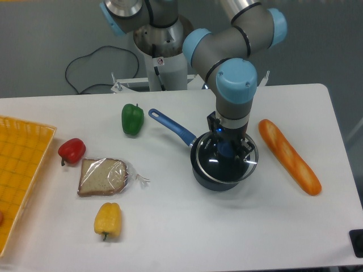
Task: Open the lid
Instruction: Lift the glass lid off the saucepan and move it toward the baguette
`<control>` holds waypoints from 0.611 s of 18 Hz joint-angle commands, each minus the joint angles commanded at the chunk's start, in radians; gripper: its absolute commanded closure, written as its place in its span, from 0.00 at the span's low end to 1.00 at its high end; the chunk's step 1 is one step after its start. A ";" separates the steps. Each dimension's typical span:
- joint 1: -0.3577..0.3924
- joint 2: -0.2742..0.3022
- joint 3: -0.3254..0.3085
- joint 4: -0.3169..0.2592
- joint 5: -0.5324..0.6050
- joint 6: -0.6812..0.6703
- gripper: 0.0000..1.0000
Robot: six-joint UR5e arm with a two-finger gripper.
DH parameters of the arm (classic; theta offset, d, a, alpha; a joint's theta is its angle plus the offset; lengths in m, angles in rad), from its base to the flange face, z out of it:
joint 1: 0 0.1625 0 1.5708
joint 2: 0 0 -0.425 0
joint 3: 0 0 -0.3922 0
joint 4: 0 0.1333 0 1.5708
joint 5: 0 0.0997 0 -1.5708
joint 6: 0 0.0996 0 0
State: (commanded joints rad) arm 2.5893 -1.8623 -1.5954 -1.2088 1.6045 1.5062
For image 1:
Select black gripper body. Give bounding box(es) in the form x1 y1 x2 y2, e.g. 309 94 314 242
207 111 250 146

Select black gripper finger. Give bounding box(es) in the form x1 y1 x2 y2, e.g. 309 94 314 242
234 139 254 159
218 141 234 158

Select glass pot lid blue knob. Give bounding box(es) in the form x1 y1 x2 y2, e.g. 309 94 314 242
195 132 259 184

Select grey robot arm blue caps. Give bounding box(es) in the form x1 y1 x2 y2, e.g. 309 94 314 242
100 1 287 146

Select dark blue saucepan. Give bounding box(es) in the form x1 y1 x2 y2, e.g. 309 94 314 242
149 109 242 192

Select orange baguette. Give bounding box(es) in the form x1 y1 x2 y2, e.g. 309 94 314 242
258 119 322 196

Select green bell pepper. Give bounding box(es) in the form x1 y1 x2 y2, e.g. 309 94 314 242
121 104 144 136

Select bagged bread slice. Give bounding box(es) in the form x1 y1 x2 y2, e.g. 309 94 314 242
77 158 150 197

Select yellow bell pepper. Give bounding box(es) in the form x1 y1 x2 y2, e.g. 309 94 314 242
94 202 122 241

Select black table corner device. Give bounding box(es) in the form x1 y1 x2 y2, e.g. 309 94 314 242
349 229 363 258

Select red bell pepper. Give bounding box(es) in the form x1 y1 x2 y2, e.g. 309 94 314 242
58 138 86 166

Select yellow woven basket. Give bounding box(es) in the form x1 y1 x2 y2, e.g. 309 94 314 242
1 116 57 256

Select white table clamp bracket right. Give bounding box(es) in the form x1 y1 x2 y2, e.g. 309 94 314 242
258 70 270 87

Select white table clamp bracket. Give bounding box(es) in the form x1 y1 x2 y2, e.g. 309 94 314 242
111 72 150 94
258 70 270 87

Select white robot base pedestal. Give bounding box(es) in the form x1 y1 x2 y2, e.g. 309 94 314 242
133 15 193 91

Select white table clamp bracket left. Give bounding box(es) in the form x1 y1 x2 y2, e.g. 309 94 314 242
111 72 150 94

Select black floor cable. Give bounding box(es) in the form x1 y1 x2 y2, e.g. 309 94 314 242
65 45 140 95

